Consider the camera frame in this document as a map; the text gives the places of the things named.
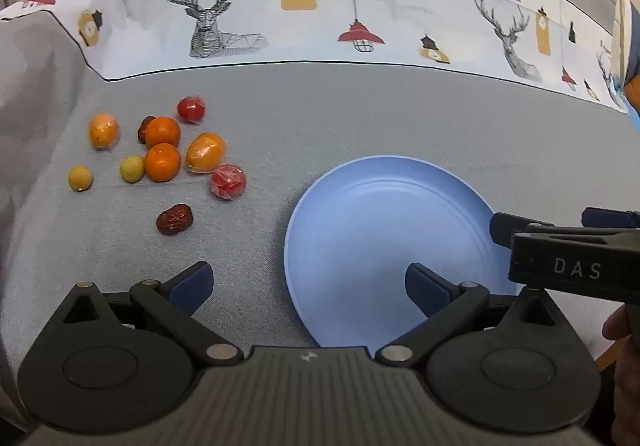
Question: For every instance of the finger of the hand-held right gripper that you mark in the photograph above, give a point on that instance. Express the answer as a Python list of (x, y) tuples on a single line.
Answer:
[(610, 217), (515, 226)]

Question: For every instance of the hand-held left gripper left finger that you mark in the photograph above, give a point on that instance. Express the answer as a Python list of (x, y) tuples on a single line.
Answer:
[(192, 283)]

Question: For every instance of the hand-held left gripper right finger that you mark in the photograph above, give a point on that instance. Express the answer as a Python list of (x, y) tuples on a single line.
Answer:
[(425, 283)]

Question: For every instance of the dark red jujube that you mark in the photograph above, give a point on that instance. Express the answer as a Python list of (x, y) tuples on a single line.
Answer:
[(174, 219), (144, 128)]

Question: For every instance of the blue plate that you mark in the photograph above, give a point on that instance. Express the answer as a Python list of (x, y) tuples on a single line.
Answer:
[(380, 226)]

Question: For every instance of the plastic-wrapped red fruit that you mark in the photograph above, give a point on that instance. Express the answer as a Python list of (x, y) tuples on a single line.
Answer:
[(191, 109), (228, 182)]

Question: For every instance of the bare orange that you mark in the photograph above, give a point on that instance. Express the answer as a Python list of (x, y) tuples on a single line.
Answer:
[(162, 162), (163, 131)]

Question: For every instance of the small yellow-green fruit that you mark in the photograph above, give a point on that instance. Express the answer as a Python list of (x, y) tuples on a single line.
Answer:
[(80, 177), (132, 168)]

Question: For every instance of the plastic-wrapped orange fruit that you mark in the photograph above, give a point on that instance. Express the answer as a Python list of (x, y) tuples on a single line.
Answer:
[(206, 152), (103, 130)]

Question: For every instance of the person's right hand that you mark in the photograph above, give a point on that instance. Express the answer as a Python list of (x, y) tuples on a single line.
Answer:
[(620, 326)]

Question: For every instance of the blue cloth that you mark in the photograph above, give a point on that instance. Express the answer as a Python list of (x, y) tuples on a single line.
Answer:
[(636, 120)]

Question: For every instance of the orange pillow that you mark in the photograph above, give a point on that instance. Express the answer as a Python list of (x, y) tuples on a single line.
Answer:
[(633, 90)]

